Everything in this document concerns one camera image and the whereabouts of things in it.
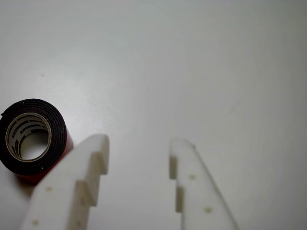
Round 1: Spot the red tape roll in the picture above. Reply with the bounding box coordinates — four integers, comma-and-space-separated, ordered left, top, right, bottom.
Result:
0, 98, 74, 184

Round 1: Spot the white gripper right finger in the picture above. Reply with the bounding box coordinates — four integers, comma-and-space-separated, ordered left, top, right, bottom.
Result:
169, 137, 241, 230

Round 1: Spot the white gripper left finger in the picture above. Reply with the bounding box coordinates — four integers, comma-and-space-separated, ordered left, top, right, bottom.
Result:
19, 134, 110, 230

